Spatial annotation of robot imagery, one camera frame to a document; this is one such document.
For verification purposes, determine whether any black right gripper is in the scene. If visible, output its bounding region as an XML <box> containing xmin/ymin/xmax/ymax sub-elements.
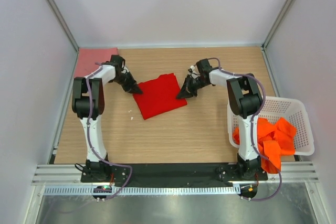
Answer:
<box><xmin>176</xmin><ymin>74</ymin><xmax>208</xmax><ymax>100</ymax></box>

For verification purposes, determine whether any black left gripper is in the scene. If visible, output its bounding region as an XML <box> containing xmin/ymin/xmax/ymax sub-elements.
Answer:
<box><xmin>112</xmin><ymin>72</ymin><xmax>142</xmax><ymax>94</ymax></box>

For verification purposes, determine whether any red t shirt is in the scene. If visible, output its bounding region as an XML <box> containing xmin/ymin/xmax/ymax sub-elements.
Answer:
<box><xmin>133</xmin><ymin>73</ymin><xmax>187</xmax><ymax>120</ymax></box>

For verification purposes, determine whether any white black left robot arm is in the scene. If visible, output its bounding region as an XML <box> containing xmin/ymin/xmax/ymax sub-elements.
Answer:
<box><xmin>71</xmin><ymin>55</ymin><xmax>143</xmax><ymax>182</ymax></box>

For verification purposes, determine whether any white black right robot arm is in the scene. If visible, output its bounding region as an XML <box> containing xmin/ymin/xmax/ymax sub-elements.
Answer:
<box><xmin>176</xmin><ymin>59</ymin><xmax>265</xmax><ymax>180</ymax></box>

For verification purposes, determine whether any pink folded t shirt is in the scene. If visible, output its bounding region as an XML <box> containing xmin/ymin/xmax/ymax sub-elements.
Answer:
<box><xmin>73</xmin><ymin>48</ymin><xmax>118</xmax><ymax>78</ymax></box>

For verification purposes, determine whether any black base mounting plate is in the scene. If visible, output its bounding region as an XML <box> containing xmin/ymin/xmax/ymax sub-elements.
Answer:
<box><xmin>75</xmin><ymin>163</ymin><xmax>268</xmax><ymax>188</ymax></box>

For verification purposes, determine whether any white perforated plastic basket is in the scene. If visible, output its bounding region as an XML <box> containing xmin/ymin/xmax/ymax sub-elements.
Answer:
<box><xmin>227</xmin><ymin>96</ymin><xmax>314</xmax><ymax>160</ymax></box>

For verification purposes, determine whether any orange crumpled t shirt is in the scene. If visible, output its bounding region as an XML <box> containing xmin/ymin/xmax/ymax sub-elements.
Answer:
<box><xmin>233</xmin><ymin>117</ymin><xmax>297</xmax><ymax>174</ymax></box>

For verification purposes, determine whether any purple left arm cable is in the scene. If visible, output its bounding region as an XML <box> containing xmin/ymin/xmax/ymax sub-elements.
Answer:
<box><xmin>85</xmin><ymin>61</ymin><xmax>133</xmax><ymax>204</ymax></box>

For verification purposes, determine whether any white slotted cable duct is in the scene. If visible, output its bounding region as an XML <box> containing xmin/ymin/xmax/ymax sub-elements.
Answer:
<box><xmin>44</xmin><ymin>185</ymin><xmax>240</xmax><ymax>196</ymax></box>

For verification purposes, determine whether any aluminium frame rail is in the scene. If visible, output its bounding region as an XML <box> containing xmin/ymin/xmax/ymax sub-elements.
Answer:
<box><xmin>32</xmin><ymin>161</ymin><xmax>318</xmax><ymax>188</ymax></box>

